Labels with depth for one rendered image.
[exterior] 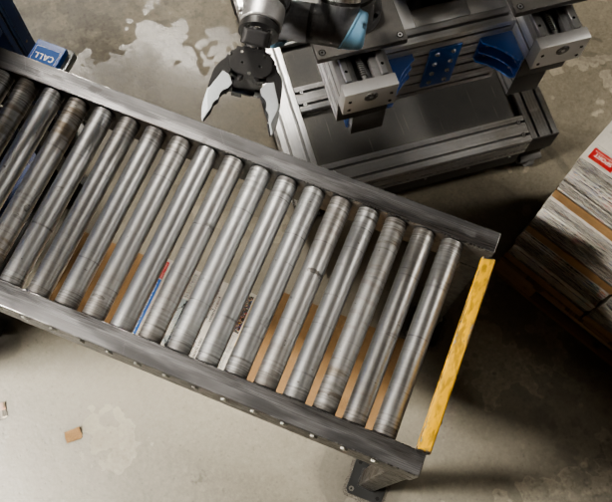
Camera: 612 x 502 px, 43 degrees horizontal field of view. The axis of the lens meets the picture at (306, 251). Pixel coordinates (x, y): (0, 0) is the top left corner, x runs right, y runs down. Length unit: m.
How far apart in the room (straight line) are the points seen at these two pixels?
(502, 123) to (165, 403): 1.35
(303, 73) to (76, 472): 1.40
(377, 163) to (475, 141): 0.32
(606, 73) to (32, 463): 2.30
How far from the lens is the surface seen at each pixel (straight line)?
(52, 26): 3.02
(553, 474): 2.50
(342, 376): 1.60
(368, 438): 1.58
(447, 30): 2.05
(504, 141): 2.50
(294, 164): 1.74
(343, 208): 1.70
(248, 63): 1.34
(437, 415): 1.59
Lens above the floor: 2.37
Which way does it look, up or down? 71 degrees down
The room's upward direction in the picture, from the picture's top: 4 degrees clockwise
